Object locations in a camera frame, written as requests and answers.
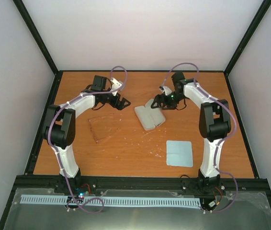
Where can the light blue cleaning cloth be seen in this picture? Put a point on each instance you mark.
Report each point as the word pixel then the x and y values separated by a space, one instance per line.
pixel 179 153

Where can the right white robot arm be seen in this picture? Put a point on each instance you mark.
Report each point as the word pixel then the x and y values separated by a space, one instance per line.
pixel 214 123

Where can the transparent brown sunglasses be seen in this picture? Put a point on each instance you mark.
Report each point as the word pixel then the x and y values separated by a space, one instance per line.
pixel 103 127

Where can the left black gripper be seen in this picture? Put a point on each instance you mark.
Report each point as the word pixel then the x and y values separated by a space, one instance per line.
pixel 119 106

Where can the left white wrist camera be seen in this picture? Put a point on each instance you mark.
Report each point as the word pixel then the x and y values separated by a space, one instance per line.
pixel 116 86

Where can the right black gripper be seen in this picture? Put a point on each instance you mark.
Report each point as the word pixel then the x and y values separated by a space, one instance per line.
pixel 158 98

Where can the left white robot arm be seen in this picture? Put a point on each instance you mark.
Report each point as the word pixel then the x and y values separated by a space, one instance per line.
pixel 59 128

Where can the black aluminium frame rail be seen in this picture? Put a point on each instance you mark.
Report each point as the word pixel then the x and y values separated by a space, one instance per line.
pixel 95 184

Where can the slotted grey cable duct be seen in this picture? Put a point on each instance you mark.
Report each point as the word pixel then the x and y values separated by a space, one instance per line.
pixel 115 201

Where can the metal base plate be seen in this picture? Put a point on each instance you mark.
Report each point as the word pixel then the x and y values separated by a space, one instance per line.
pixel 244 211

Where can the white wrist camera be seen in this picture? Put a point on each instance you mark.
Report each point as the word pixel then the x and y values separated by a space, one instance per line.
pixel 116 86
pixel 165 90

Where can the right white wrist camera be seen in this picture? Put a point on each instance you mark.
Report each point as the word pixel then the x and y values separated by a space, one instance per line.
pixel 165 90

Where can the pink glasses case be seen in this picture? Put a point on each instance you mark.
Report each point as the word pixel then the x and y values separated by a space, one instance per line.
pixel 148 117

